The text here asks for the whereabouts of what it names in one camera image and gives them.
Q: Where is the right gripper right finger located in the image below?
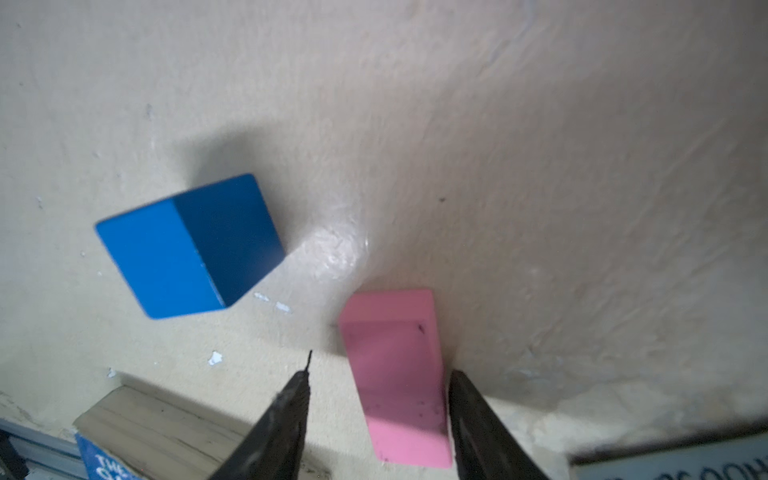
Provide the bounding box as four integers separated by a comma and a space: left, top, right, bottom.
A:
448, 370, 547, 480

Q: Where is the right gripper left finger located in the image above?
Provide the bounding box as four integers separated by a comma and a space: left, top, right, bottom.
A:
210, 367, 311, 480

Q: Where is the pink rectangular block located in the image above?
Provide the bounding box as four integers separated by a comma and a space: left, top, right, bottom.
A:
339, 289, 453, 469

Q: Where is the dark blue cube block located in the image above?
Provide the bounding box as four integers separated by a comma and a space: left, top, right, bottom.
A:
95, 174, 286, 320

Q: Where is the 91-storey treehouse book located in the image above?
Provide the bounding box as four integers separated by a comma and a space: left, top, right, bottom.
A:
74, 385, 266, 479

